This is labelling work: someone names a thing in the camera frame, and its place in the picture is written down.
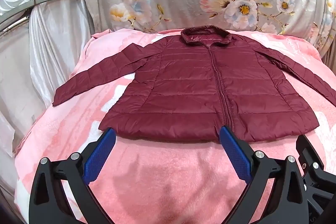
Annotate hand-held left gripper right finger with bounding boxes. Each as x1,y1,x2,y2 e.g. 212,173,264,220
219,125,313,224

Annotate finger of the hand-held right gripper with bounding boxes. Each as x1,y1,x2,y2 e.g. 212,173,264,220
296,134,336,189

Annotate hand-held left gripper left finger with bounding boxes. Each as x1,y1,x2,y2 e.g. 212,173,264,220
31,128,117,224

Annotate maroon puffer jacket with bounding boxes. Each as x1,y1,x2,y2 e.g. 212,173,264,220
52,25,336,143

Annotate pink fleece blanket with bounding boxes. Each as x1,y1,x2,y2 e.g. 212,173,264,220
14,28,336,224

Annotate white satin curtain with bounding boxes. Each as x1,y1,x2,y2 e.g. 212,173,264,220
0,0,98,195

